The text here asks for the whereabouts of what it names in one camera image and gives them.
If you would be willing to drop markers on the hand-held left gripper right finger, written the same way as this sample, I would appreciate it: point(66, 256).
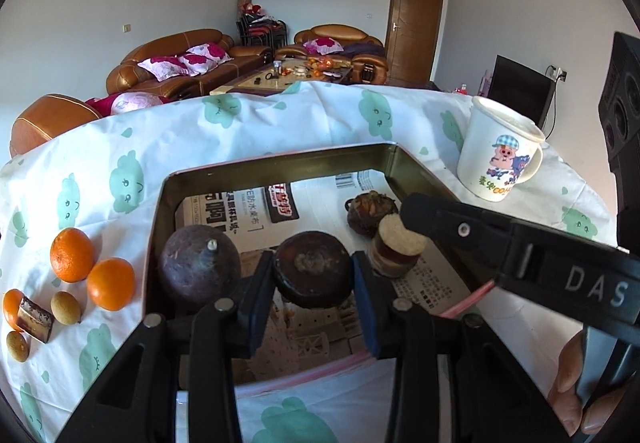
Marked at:
point(367, 315)

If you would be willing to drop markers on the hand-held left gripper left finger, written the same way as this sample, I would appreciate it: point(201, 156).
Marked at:
point(260, 310)

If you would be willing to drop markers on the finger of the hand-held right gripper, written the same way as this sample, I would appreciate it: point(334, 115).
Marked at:
point(440, 218)

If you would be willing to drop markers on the dark chocolate round cake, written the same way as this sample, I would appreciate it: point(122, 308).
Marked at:
point(310, 268)

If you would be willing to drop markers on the pink metal tin box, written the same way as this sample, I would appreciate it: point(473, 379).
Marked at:
point(275, 168)

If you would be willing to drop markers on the orange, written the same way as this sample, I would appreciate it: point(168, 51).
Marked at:
point(111, 284)
point(72, 255)
point(11, 310)

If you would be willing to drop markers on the yellow longan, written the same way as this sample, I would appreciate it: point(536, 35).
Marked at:
point(66, 308)
point(17, 347)

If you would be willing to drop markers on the person's right hand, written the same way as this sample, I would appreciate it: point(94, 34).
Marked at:
point(565, 373)

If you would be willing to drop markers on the white cartoon mug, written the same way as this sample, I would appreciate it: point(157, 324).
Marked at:
point(495, 158)

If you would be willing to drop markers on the purple passion fruit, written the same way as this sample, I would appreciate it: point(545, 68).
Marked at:
point(192, 263)

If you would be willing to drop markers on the newspaper lining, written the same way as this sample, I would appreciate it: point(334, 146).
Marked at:
point(320, 203)

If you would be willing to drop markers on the black television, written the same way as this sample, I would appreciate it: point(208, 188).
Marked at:
point(520, 88)

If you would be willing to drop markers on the white green cloud tablecloth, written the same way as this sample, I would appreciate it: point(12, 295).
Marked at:
point(300, 123)

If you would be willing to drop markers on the dark purple blanket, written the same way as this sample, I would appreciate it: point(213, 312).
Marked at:
point(360, 48)

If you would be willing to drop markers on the brown wooden door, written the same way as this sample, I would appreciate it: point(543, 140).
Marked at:
point(415, 23)

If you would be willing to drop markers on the pink floral pillow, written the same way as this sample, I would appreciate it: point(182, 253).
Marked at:
point(165, 68)
point(207, 55)
point(320, 44)

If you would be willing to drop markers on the brown leather armchair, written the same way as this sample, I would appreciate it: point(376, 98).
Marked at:
point(330, 32)
point(45, 118)

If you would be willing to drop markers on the wooden coffee table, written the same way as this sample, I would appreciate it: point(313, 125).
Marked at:
point(250, 83)

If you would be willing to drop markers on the pale pink round pillow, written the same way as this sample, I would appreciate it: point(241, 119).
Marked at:
point(135, 103)

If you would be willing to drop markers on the red cloth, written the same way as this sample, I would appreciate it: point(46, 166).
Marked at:
point(100, 105)

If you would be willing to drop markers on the stack of black chairs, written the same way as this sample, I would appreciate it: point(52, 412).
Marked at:
point(257, 29)

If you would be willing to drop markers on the brown leather sofa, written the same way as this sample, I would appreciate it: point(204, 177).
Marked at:
point(150, 48)

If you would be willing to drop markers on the white wall socket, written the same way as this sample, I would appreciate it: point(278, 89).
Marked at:
point(560, 73)

